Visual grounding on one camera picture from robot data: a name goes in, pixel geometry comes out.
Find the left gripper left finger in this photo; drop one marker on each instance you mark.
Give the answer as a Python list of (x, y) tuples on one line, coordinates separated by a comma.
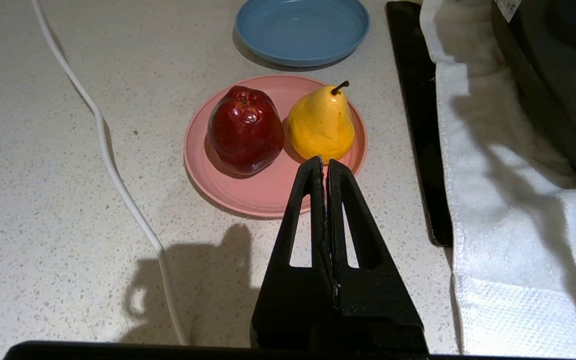
[(288, 310)]

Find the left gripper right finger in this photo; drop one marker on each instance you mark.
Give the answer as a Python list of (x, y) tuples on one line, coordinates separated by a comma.
[(378, 310)]

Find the black rice cooker base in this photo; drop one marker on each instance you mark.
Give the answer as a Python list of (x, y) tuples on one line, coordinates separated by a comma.
[(558, 75)]

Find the pink plate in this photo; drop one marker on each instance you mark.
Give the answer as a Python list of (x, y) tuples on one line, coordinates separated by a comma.
[(258, 192)]

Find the white towel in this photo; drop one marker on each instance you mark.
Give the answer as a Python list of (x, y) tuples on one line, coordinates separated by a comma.
[(508, 225)]

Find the red apple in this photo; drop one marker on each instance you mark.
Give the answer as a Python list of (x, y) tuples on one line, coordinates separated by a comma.
[(243, 132)]

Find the yellow pear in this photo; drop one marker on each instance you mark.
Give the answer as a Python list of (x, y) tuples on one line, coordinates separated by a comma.
[(320, 127)]

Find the long black flat strip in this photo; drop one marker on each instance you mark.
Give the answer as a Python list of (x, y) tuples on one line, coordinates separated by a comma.
[(418, 125)]

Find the blue plate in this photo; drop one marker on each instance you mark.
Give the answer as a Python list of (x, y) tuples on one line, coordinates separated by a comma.
[(303, 32)]

